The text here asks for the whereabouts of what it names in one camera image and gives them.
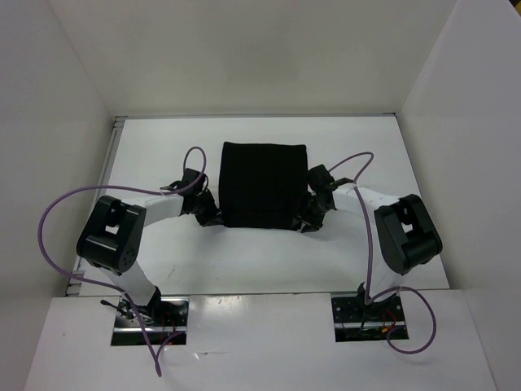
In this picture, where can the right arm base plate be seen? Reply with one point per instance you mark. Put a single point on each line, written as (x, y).
(353, 322)

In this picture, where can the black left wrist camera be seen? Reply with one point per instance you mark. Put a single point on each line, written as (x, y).
(193, 182)

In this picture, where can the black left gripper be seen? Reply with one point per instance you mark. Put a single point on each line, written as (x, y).
(213, 216)

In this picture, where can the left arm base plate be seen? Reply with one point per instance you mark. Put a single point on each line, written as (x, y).
(169, 328)

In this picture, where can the black skirt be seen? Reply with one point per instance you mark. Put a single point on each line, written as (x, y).
(262, 185)

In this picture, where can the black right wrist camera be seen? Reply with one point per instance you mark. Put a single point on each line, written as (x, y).
(319, 178)

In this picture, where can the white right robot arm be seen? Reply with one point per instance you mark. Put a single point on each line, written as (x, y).
(400, 234)

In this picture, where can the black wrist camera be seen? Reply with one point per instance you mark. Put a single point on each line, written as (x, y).
(319, 178)
(193, 182)

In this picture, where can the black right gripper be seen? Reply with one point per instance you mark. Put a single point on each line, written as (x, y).
(308, 197)

